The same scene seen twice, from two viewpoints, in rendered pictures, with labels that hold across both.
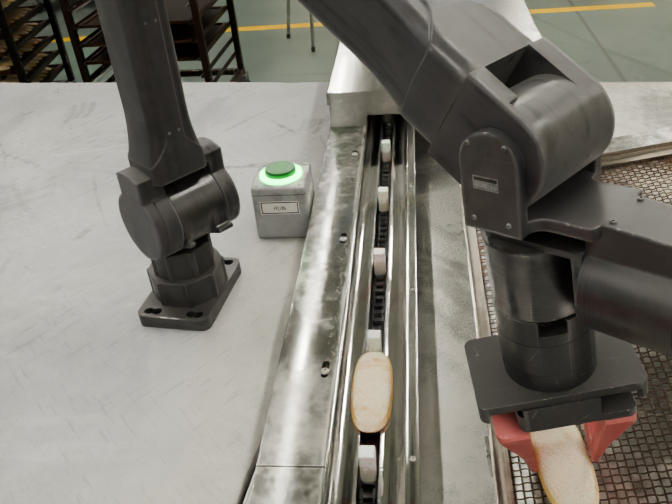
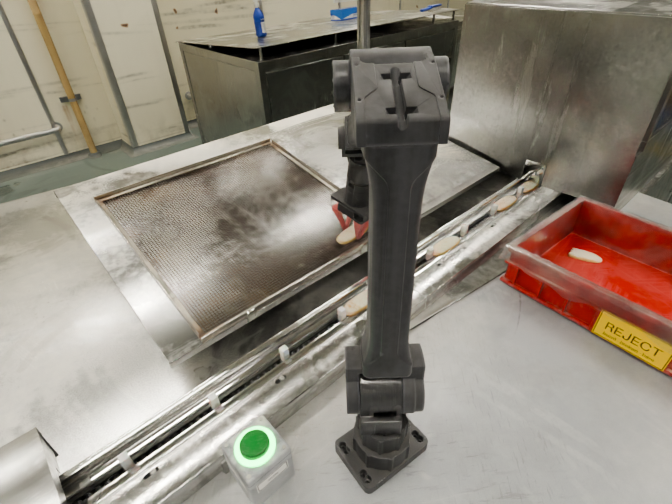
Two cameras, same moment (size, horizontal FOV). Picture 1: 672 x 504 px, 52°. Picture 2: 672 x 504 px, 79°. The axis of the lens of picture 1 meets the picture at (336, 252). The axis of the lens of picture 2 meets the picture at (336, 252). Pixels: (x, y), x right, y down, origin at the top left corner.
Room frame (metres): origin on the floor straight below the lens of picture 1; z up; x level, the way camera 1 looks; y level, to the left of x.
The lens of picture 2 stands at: (0.94, 0.34, 1.43)
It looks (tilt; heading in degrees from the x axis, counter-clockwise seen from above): 37 degrees down; 221
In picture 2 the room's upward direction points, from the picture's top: 2 degrees counter-clockwise
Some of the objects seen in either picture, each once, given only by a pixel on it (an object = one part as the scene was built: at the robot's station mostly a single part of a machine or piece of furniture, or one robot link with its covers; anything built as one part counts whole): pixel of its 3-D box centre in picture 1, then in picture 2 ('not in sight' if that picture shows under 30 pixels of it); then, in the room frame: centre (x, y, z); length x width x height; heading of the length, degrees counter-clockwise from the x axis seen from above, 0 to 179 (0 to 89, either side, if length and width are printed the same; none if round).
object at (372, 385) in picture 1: (372, 386); (361, 300); (0.45, -0.02, 0.86); 0.10 x 0.04 x 0.01; 172
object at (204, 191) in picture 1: (186, 215); (378, 389); (0.65, 0.16, 0.94); 0.09 x 0.05 x 0.10; 41
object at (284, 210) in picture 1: (288, 210); (259, 464); (0.80, 0.06, 0.84); 0.08 x 0.08 x 0.11; 82
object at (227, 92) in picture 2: not in sight; (330, 91); (-1.64, -1.89, 0.51); 1.93 x 1.05 x 1.02; 172
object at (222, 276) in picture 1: (186, 268); (381, 433); (0.66, 0.17, 0.86); 0.12 x 0.09 x 0.08; 164
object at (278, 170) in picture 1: (280, 173); (254, 445); (0.80, 0.06, 0.90); 0.04 x 0.04 x 0.02
